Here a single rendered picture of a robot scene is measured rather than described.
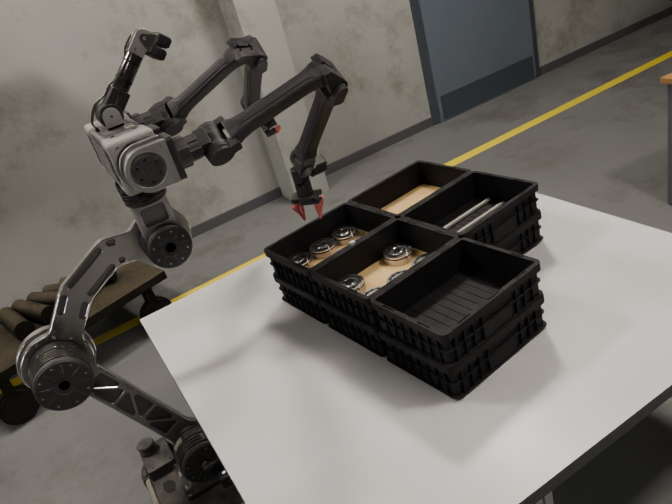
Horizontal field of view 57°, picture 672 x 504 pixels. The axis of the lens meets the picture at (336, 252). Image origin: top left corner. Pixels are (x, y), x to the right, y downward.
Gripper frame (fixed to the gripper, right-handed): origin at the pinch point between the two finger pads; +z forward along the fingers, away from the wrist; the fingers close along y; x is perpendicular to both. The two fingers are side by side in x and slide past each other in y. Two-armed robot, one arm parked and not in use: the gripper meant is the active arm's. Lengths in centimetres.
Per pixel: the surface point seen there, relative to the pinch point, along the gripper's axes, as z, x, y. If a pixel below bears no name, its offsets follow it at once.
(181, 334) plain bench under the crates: 28, 29, 52
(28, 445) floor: 100, 21, 176
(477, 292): 14, 33, -59
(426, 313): 14, 42, -44
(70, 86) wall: -33, -165, 213
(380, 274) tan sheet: 14.3, 19.2, -26.0
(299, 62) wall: 5, -282, 95
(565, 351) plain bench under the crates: 26, 46, -82
